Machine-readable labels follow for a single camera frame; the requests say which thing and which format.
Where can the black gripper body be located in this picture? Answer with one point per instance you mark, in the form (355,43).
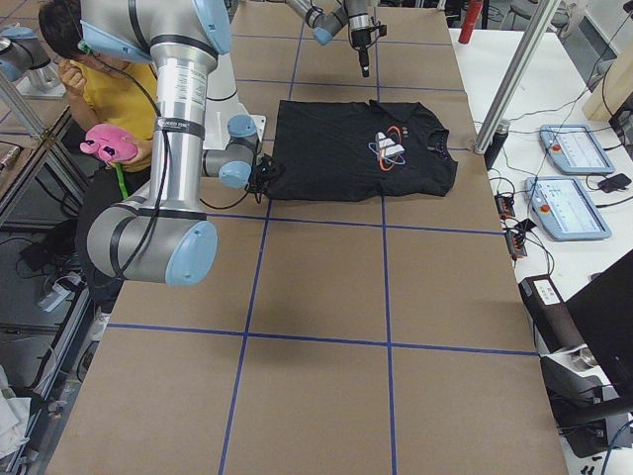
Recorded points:
(259,174)
(359,36)

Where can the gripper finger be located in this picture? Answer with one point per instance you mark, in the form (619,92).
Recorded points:
(364,63)

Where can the black graphic t-shirt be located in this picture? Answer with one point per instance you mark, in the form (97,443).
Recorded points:
(350,152)

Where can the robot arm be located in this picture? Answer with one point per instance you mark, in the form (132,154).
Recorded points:
(161,233)
(325,26)

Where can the red bottle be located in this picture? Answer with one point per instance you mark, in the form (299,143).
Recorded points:
(474,10)

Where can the pink plush toy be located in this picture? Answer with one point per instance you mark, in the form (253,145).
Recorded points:
(109,143)

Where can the black bottle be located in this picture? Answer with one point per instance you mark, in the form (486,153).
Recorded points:
(498,140)

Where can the person in yellow shirt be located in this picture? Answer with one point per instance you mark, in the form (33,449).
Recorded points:
(101,90)

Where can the upper teach pendant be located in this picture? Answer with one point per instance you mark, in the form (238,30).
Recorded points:
(574,149)

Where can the teach pendant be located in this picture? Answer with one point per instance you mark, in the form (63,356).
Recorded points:
(574,149)
(564,210)

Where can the lower teach pendant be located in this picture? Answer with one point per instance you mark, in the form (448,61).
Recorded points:
(564,210)

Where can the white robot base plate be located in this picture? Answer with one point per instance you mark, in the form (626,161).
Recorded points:
(221,127)

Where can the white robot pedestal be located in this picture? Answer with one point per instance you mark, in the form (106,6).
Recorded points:
(221,86)

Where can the aluminium frame post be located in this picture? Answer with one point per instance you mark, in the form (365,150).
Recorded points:
(527,46)

